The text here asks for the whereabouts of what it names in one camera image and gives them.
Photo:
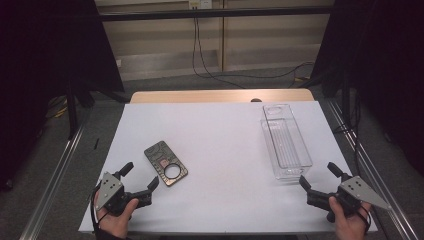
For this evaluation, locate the wooden table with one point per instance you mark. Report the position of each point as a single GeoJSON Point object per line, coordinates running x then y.
{"type": "Point", "coordinates": [200, 96]}

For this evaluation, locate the black horizontal bar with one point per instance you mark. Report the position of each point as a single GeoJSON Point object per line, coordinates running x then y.
{"type": "Point", "coordinates": [216, 13]}

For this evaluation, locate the metal floor rail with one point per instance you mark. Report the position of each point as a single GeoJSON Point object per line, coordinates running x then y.
{"type": "Point", "coordinates": [50, 190]}
{"type": "Point", "coordinates": [383, 180]}

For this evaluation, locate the person's left hand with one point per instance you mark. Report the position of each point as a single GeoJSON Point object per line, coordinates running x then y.
{"type": "Point", "coordinates": [115, 225]}

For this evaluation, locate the clear plastic container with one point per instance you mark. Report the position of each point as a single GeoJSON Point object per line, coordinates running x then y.
{"type": "Point", "coordinates": [286, 146]}

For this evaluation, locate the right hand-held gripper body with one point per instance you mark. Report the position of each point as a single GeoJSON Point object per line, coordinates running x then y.
{"type": "Point", "coordinates": [358, 191]}

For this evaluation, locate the person's right hand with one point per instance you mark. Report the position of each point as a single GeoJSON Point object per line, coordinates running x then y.
{"type": "Point", "coordinates": [350, 226]}

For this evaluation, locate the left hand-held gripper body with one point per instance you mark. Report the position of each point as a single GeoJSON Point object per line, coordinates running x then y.
{"type": "Point", "coordinates": [111, 191]}

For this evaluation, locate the cartoon print phone case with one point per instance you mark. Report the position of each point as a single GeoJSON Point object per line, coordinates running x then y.
{"type": "Point", "coordinates": [156, 155]}

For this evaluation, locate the small black stick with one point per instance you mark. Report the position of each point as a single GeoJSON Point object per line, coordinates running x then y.
{"type": "Point", "coordinates": [96, 144]}

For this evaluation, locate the white wall box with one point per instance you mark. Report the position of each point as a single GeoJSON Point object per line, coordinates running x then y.
{"type": "Point", "coordinates": [200, 4]}

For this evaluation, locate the black stand post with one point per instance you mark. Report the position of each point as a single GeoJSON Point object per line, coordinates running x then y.
{"type": "Point", "coordinates": [72, 113]}

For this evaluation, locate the dark curtain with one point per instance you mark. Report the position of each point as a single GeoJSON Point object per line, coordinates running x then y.
{"type": "Point", "coordinates": [43, 66]}
{"type": "Point", "coordinates": [383, 66]}

